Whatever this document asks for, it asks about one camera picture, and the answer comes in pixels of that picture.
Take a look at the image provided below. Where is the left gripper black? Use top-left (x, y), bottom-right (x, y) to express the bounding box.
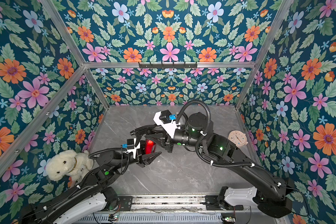
top-left (111, 141), bottom-right (157, 170)

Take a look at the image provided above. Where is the small red object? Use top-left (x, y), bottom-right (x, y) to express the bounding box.
top-left (145, 140), bottom-right (156, 154)

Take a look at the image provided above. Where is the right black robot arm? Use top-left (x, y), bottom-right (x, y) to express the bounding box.
top-left (154, 100), bottom-right (294, 218)

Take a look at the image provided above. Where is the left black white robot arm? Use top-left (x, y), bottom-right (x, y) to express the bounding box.
top-left (18, 147), bottom-right (161, 224)

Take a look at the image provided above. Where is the cream plush teddy bear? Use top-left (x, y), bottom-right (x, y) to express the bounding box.
top-left (46, 150), bottom-right (94, 181)

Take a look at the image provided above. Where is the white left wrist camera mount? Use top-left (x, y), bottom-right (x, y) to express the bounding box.
top-left (122, 138), bottom-right (141, 160)

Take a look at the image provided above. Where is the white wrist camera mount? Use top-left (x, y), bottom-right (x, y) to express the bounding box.
top-left (154, 110), bottom-right (181, 138)
top-left (122, 138), bottom-right (141, 160)

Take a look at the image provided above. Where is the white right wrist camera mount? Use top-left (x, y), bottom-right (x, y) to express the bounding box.
top-left (154, 110), bottom-right (181, 138)

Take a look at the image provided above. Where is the metal base rail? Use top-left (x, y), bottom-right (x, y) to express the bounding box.
top-left (109, 194), bottom-right (284, 224)

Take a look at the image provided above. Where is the cream round wall clock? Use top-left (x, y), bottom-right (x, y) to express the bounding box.
top-left (228, 130), bottom-right (248, 148)

